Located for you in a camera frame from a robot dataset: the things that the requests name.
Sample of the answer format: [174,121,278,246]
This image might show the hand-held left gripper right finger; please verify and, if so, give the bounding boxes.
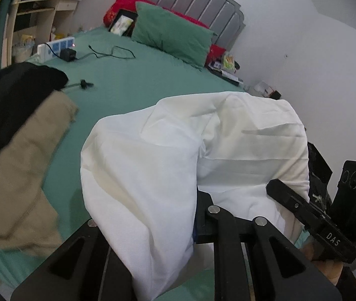
[195,191,333,301]

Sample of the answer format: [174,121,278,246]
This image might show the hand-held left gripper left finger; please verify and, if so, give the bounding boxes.
[10,219,141,301]

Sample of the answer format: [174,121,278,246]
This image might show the white garment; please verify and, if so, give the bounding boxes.
[80,91,311,301]

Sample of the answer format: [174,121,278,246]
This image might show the person's right hand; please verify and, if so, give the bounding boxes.
[301,238,345,285]

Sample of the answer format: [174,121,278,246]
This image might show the black bag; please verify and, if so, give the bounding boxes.
[306,141,334,202]

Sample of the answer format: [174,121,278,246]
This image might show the beige garment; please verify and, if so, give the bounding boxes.
[0,92,80,258]

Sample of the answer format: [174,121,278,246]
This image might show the small white box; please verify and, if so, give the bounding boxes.
[252,81,274,97]

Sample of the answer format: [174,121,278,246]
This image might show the stack of dark books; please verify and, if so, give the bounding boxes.
[207,61,244,87]

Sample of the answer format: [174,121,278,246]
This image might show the black garment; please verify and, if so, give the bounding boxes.
[0,62,69,196]

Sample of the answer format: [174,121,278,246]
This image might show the green yellow snack packet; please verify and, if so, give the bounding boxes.
[221,51,240,71]

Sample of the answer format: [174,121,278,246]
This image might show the plain red pillow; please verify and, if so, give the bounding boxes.
[206,44,227,66]

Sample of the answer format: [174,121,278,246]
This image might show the black power adapter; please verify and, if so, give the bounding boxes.
[59,48,78,63]

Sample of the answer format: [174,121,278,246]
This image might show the green pillow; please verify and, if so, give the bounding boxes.
[131,1,219,69]

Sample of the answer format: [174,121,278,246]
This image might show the white blue power strip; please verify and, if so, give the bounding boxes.
[37,36,75,62]

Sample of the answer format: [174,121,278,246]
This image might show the black tablet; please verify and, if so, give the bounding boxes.
[108,10,139,38]

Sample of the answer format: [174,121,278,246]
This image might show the yellow white packet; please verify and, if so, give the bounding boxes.
[111,18,134,35]

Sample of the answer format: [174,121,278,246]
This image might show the red pillow with gold print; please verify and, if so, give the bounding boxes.
[103,0,210,30]

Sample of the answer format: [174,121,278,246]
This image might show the wooden desk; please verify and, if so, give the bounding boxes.
[4,0,81,67]

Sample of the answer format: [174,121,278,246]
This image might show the black cable with clamp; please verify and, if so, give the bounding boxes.
[63,80,94,92]

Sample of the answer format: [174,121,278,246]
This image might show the thin black charger cable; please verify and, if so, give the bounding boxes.
[75,44,136,60]

